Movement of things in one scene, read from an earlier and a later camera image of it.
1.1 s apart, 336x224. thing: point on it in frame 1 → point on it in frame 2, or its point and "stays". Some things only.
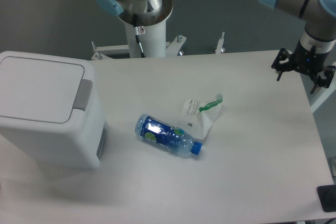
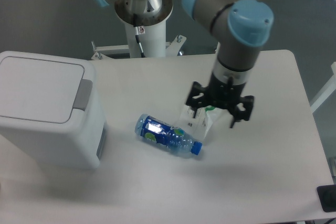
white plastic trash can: x=50 y=110 stays
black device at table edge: x=327 y=196 stays
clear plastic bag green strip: x=196 y=117 stays
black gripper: x=305 y=62 → x=220 y=94
